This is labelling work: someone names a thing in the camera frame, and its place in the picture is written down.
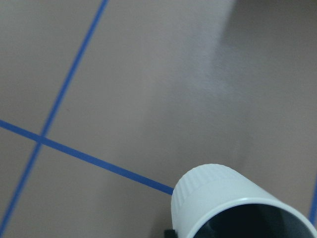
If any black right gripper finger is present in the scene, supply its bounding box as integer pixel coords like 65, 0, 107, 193
164, 229, 176, 238

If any light grey ribbed cup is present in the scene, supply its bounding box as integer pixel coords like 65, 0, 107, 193
171, 164, 317, 238

